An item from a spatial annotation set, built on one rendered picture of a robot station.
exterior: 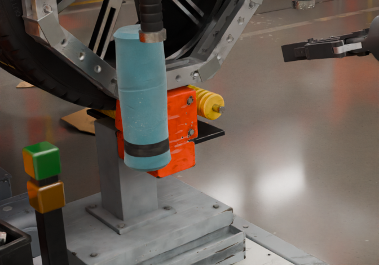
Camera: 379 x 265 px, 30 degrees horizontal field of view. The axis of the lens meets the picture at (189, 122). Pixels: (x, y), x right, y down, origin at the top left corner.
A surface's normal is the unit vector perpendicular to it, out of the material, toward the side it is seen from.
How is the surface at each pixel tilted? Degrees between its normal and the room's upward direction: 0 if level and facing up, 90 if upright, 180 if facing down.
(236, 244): 90
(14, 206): 0
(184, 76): 90
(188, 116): 90
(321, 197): 0
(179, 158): 90
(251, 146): 0
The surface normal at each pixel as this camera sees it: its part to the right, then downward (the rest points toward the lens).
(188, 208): -0.04, -0.94
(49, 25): 0.60, 0.25
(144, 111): 0.09, 0.38
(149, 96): 0.31, 0.35
